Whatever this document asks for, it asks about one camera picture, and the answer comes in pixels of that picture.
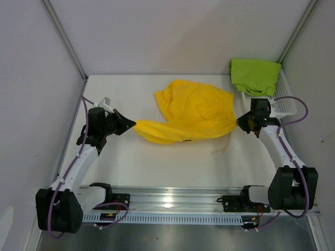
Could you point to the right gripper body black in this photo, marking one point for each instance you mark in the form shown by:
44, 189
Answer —
252, 115

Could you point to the right aluminium corner post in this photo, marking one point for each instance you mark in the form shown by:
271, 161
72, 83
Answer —
299, 28

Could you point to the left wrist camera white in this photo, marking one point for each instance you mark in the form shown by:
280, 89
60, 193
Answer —
105, 104

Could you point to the white slotted cable duct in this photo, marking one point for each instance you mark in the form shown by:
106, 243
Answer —
144, 218

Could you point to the left aluminium corner post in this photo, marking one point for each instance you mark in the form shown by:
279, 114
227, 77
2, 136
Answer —
56, 22

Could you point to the aluminium corner post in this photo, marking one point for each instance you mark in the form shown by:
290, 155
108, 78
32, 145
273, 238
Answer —
56, 22
299, 28

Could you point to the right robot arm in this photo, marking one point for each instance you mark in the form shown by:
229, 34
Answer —
293, 186

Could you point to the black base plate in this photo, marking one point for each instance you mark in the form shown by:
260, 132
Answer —
239, 204
118, 198

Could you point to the white perforated plastic basket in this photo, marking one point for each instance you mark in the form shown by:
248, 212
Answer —
284, 107

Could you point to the aluminium mounting rail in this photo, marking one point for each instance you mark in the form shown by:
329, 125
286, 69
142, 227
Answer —
169, 200

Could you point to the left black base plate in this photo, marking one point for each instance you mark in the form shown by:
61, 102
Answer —
118, 198

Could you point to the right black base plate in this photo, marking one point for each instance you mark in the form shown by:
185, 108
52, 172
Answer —
239, 204

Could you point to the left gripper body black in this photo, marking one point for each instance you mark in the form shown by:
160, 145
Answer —
108, 129

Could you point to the green folded shorts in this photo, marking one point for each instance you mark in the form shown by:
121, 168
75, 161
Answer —
254, 77

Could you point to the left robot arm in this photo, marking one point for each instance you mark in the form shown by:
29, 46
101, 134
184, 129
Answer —
61, 207

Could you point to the yellow shorts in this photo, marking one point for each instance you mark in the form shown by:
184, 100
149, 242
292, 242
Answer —
193, 111

